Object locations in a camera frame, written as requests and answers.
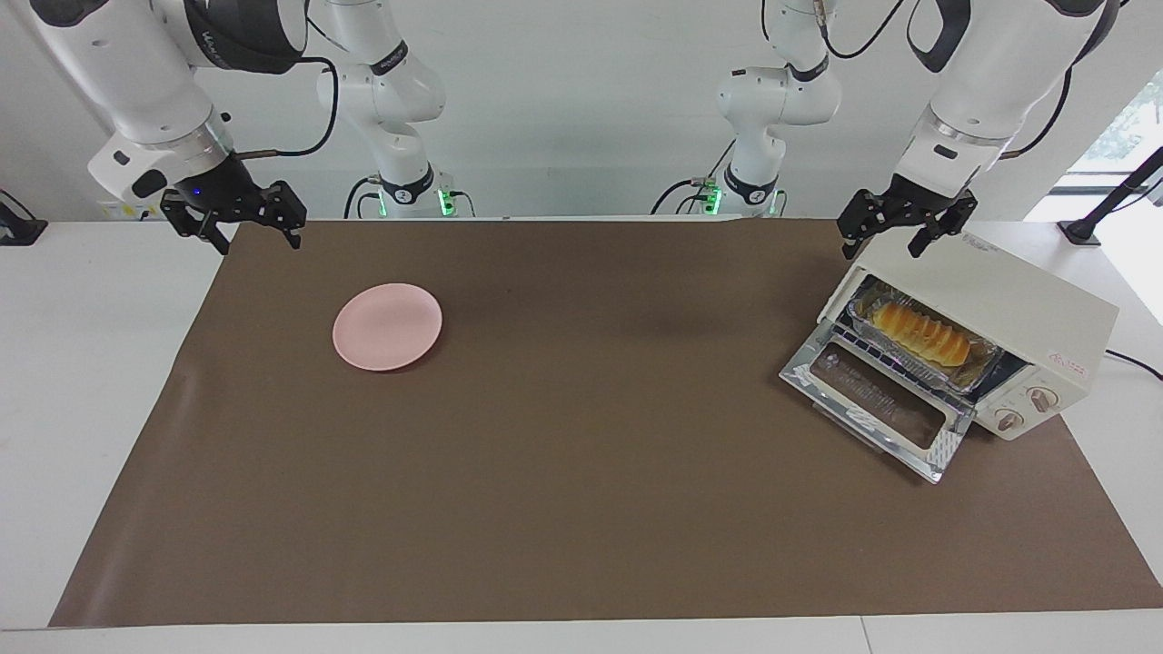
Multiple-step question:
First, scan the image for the golden bread loaf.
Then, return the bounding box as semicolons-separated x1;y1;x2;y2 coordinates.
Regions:
870;302;973;368

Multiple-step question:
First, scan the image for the aluminium foil tray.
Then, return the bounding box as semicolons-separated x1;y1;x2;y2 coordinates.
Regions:
847;277;998;393

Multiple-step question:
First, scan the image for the cream toaster oven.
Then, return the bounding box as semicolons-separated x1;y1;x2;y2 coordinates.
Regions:
780;211;1120;484

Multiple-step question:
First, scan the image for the glass oven door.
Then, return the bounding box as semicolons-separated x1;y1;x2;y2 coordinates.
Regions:
780;320;978;484

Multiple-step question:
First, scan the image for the pink round plate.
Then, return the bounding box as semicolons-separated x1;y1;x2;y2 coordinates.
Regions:
332;282;444;372

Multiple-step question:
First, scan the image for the black table clamp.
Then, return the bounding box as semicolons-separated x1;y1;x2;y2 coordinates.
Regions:
0;189;48;246

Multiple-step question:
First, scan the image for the brown table mat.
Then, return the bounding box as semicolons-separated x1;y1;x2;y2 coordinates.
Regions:
47;218;1163;629

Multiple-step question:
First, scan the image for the black base cable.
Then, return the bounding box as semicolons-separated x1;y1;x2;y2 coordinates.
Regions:
650;141;737;217
343;175;387;220

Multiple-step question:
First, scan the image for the wire oven rack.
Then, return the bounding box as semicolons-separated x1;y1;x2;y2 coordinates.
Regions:
831;272;1032;405

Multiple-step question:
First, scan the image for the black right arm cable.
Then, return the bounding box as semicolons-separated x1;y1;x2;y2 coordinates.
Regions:
244;56;343;161

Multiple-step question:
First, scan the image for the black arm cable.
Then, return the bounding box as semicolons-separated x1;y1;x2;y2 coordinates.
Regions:
244;56;343;161
818;0;1075;160

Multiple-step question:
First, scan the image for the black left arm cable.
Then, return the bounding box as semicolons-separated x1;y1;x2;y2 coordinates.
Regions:
818;0;1075;160

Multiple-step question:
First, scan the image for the black camera stand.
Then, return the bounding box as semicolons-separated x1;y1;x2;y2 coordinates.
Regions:
1059;145;1163;246

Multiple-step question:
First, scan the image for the black oven power cable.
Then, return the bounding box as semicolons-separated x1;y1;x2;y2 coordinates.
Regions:
1104;350;1163;381

